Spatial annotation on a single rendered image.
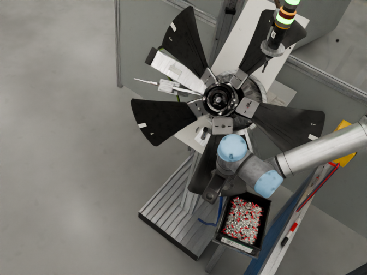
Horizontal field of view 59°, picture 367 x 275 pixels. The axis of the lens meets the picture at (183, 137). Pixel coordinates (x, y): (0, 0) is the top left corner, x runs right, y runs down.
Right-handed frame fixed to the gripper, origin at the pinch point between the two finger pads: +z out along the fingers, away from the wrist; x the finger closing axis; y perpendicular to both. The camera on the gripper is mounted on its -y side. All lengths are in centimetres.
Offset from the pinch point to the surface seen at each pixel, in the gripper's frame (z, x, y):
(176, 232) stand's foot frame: 91, 16, -15
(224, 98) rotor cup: -18.1, 14.2, 22.4
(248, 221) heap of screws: 14.4, -15.1, -1.3
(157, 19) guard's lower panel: 44, 99, 81
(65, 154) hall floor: 99, 113, -17
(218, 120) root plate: -10.1, 13.1, 17.8
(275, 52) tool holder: -41, 5, 31
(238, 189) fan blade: 3.8, -5.6, 4.1
